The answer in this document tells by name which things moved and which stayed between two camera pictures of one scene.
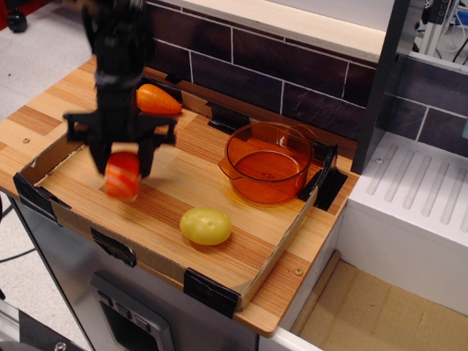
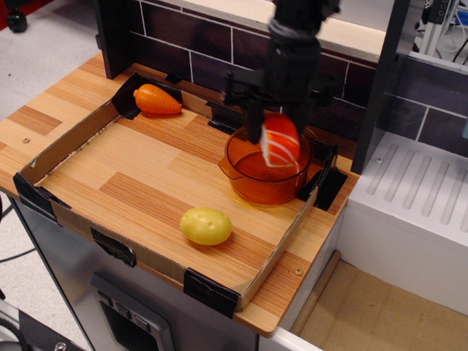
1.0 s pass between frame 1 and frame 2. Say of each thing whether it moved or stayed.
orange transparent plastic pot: stayed
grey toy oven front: stayed
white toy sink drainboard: stayed
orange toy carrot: stayed
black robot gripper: moved
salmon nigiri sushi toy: moved
